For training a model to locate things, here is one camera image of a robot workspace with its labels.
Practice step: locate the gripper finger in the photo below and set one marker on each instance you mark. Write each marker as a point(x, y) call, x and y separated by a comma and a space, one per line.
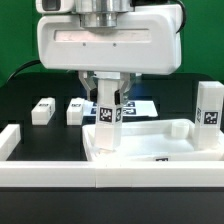
point(121, 94)
point(87, 80)

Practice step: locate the fiducial marker sheet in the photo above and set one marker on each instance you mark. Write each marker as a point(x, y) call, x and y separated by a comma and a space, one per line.
point(133, 108)

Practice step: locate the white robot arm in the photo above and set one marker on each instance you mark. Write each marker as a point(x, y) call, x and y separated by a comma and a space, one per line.
point(101, 14)

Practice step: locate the white desk top tray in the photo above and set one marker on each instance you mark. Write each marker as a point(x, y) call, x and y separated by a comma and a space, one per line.
point(161, 140)

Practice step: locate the white U-shaped fence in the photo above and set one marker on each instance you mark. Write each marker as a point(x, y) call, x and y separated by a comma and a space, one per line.
point(101, 175)

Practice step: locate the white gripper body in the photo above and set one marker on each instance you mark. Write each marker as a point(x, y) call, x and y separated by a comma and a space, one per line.
point(143, 41)

